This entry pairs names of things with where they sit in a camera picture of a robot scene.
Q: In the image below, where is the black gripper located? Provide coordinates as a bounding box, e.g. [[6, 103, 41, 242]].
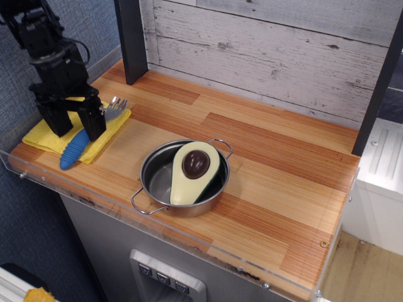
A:
[[29, 56, 106, 142]]

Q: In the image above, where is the blue handled metal fork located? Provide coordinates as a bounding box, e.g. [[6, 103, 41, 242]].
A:
[[60, 96, 128, 171]]

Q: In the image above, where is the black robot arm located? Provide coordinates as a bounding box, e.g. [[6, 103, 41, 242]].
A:
[[1, 1, 106, 142]]

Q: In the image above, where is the yellow towel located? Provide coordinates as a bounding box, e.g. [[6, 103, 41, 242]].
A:
[[22, 109, 131, 164]]

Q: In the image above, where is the small steel pot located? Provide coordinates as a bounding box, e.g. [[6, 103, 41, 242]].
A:
[[131, 138, 233, 218]]

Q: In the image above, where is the toy avocado half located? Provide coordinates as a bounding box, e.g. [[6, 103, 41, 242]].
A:
[[169, 141, 220, 206]]

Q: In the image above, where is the grey toy fridge cabinet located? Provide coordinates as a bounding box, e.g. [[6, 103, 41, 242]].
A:
[[62, 196, 284, 301]]

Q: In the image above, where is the silver dispenser button panel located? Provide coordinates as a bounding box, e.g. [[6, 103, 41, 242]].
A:
[[130, 249, 207, 301]]

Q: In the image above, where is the yellow black object corner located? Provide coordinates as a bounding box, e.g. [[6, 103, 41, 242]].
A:
[[1, 263, 57, 301]]

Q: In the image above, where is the white toy sink unit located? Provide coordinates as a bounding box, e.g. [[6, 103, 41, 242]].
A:
[[341, 118, 402, 255]]

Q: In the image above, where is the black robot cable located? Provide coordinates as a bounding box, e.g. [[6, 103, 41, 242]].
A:
[[62, 37, 91, 67]]

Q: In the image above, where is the clear acrylic guard rail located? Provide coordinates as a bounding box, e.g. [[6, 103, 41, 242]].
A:
[[0, 53, 360, 302]]

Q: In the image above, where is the dark left shelf post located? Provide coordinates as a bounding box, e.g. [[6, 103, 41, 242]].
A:
[[114, 0, 149, 85]]

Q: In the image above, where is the dark shelf post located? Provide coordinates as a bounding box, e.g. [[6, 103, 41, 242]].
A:
[[351, 12, 402, 156], [114, 0, 149, 85]]

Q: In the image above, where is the dark right shelf post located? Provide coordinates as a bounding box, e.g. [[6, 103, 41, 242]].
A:
[[351, 12, 402, 156]]

